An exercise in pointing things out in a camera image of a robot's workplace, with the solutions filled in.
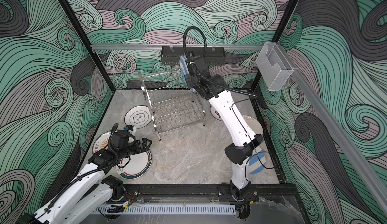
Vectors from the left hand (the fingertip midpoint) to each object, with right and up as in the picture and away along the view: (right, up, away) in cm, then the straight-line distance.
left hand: (145, 142), depth 80 cm
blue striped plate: (+21, +40, +2) cm, 45 cm away
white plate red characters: (+42, +14, +26) cm, 52 cm away
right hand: (+27, +35, -10) cm, 46 cm away
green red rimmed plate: (-4, -14, +2) cm, 15 cm away
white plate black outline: (-11, +11, +24) cm, 29 cm away
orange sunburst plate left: (-30, -3, +10) cm, 32 cm away
